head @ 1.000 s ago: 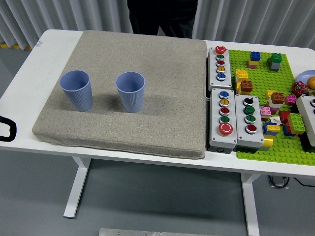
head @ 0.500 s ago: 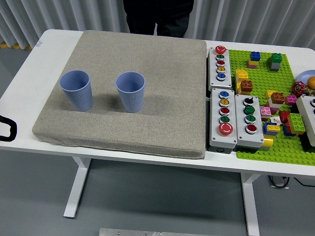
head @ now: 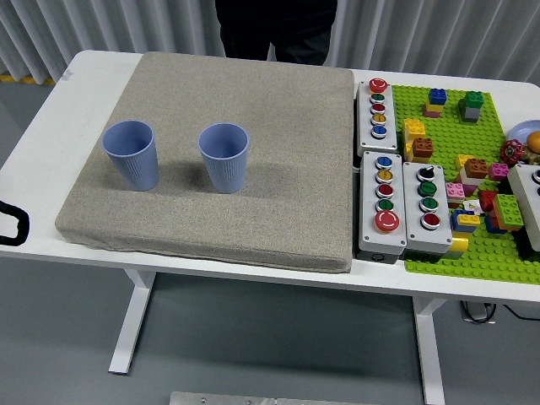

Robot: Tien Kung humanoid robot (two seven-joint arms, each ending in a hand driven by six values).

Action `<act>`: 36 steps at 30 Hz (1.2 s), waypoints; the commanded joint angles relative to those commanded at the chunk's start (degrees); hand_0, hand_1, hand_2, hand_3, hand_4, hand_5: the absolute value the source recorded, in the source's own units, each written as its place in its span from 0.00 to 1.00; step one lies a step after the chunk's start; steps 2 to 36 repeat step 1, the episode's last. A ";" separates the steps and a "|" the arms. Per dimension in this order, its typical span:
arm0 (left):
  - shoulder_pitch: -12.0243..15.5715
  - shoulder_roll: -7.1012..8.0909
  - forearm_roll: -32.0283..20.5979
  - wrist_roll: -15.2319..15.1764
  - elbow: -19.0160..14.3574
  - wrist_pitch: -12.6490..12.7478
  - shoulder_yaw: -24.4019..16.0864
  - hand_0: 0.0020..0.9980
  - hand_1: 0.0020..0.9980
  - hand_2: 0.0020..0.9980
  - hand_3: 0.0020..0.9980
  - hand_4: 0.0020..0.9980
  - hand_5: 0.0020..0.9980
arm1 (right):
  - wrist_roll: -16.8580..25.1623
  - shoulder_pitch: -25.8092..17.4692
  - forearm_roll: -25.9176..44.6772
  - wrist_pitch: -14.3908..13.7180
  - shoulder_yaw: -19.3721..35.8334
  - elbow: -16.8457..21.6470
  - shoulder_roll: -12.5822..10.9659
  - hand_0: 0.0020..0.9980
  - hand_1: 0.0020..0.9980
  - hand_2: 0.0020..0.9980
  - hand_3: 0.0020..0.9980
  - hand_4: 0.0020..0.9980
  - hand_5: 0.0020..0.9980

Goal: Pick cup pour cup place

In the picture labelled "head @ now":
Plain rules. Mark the blue ribbed plastic cup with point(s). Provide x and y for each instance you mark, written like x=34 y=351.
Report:
x=135 y=169
x=228 y=173

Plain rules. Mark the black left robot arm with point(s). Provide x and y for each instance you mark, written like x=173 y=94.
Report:
x=23 y=219

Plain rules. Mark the grey-brown fabric mat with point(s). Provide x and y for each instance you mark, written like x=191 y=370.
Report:
x=253 y=169

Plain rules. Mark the grey box with emergency button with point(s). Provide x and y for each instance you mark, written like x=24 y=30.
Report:
x=368 y=228

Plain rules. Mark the grey five-button control box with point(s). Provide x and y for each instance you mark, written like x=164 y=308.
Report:
x=367 y=126

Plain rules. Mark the yellow toy brick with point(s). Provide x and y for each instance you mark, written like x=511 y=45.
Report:
x=467 y=220
x=408 y=152
x=462 y=161
x=413 y=127

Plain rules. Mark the brown toy brick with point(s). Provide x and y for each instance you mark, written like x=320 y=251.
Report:
x=476 y=166
x=423 y=147

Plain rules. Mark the person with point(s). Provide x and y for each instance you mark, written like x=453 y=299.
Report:
x=274 y=25

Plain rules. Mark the white table leg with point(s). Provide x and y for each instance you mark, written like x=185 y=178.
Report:
x=128 y=320
x=428 y=350

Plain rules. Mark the pink toy brick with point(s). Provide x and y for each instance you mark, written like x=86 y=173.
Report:
x=431 y=111
x=455 y=191

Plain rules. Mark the blue toy brick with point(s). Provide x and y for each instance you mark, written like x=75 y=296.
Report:
x=439 y=96
x=456 y=219
x=491 y=228

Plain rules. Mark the green studded baseplate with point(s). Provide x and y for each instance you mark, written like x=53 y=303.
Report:
x=447 y=139

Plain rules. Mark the yellow cylinder toy piece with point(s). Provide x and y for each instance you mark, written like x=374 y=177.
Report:
x=460 y=244

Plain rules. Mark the white toy brick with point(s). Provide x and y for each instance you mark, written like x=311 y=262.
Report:
x=469 y=179

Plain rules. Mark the red toy brick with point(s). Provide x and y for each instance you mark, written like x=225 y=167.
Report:
x=488 y=200

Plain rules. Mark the grey toy brick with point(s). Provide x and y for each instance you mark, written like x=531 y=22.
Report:
x=470 y=114

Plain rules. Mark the orange toy brick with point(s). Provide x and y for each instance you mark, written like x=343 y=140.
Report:
x=496 y=218

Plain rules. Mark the white pleated curtain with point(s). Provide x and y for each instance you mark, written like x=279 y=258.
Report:
x=422 y=34

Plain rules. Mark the magenta toy brick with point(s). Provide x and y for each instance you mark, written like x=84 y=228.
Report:
x=499 y=171

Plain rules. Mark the grey power strip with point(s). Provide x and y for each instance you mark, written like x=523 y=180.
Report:
x=478 y=312

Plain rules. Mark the large green toy brick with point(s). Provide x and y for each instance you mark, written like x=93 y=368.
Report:
x=508 y=207

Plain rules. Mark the red valve handwheel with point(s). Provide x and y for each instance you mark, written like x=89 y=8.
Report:
x=511 y=152

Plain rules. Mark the white control box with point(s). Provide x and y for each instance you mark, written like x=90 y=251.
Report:
x=523 y=185

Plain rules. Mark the light blue plate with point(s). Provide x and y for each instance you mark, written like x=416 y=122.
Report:
x=523 y=128

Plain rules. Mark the brown lumpy object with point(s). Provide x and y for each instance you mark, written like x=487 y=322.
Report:
x=533 y=158

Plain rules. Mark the orange fruit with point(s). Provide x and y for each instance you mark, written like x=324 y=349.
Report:
x=535 y=141

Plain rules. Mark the grey box with selector switch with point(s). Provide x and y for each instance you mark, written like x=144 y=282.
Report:
x=415 y=228

